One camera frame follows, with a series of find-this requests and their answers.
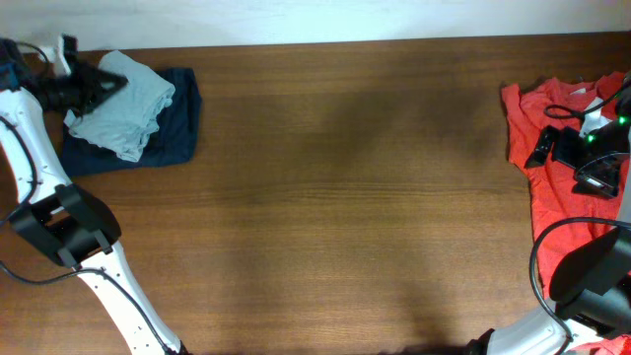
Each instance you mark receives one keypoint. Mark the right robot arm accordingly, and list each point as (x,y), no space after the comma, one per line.
(589,291)

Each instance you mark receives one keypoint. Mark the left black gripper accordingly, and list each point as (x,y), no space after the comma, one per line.
(91,80)

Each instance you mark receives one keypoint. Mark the light blue t-shirt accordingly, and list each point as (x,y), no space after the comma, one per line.
(124,123)

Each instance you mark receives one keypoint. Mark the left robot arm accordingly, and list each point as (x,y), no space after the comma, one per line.
(60,219)

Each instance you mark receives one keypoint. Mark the folded dark navy garment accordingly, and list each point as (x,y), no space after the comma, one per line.
(173,144)

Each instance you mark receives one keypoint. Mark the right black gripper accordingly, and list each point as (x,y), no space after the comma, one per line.
(604,183)

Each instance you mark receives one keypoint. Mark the red t-shirt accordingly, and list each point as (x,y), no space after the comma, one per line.
(550,186)

